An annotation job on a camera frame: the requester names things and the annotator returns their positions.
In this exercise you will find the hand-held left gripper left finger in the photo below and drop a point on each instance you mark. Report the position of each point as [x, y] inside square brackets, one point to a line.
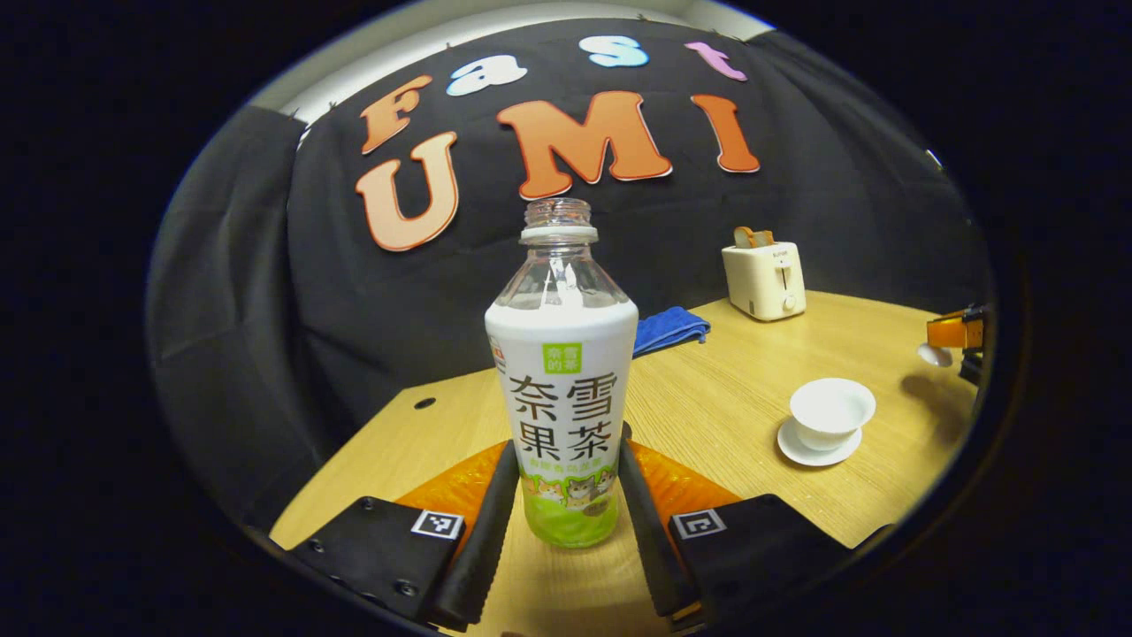
[486, 540]

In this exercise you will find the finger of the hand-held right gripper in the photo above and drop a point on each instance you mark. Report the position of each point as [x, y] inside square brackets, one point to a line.
[953, 333]
[972, 368]

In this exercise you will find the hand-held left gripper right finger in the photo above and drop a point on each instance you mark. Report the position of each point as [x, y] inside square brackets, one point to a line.
[650, 548]

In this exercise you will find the white teacup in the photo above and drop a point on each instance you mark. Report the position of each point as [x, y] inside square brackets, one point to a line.
[831, 407]

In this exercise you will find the clear water bottle green label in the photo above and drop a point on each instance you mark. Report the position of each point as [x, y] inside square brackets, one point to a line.
[562, 372]

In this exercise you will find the white saucer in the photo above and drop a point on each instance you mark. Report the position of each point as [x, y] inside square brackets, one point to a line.
[796, 452]

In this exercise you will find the cream toaster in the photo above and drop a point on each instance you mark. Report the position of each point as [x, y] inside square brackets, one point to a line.
[765, 281]

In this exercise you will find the brown bread slice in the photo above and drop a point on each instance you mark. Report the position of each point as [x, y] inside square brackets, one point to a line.
[765, 236]
[745, 237]

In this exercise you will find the blue towel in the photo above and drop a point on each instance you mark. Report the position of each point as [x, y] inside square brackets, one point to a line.
[669, 329]

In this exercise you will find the black backdrop cloth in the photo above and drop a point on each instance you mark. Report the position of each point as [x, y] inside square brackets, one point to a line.
[371, 292]

